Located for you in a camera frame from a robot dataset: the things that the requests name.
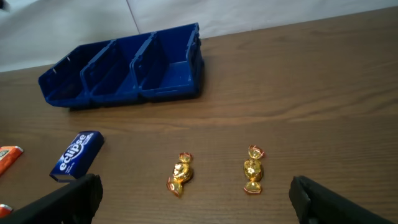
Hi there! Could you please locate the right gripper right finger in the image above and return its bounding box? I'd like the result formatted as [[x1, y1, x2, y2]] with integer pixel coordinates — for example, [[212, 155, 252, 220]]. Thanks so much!
[[288, 175, 396, 224]]

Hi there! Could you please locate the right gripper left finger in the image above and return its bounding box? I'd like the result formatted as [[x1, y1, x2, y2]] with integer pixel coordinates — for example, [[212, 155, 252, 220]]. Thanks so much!
[[0, 173, 104, 224]]

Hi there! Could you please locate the blue tray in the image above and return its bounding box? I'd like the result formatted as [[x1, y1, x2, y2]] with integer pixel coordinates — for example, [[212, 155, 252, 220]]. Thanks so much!
[[37, 22, 205, 110]]

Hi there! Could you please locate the orange candy box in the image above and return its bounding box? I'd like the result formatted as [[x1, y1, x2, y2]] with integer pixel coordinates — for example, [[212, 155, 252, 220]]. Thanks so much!
[[0, 146, 24, 177], [0, 203, 14, 219]]

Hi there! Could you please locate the blue candy pack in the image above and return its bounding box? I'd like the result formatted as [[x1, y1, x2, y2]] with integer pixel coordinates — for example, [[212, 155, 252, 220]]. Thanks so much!
[[49, 130, 106, 184]]

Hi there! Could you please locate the gold candy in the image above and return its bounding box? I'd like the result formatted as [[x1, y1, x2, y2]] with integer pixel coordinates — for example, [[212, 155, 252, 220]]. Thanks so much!
[[243, 144, 266, 196], [166, 151, 195, 198]]

